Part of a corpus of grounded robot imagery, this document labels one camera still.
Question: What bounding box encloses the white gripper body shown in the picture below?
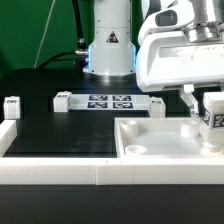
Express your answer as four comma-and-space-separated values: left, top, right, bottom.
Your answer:
136, 9, 224, 92

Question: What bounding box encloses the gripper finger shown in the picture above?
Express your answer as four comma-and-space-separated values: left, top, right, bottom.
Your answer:
179, 84, 199, 117

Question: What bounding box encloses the white square table top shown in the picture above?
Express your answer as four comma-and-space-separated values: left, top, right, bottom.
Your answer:
114, 118, 224, 159

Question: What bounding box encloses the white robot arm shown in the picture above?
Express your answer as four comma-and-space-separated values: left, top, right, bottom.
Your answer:
84, 0, 224, 116

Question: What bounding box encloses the white marker plate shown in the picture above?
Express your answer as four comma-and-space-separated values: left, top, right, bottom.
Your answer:
70, 94, 150, 111

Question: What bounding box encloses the white U-shaped obstacle fence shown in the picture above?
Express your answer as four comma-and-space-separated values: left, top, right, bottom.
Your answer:
0, 120, 224, 185

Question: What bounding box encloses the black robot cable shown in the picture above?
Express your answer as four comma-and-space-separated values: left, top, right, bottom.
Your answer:
37, 0, 90, 70

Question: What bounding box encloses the thin white cable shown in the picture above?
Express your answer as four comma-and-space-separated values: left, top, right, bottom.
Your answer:
33, 0, 57, 69

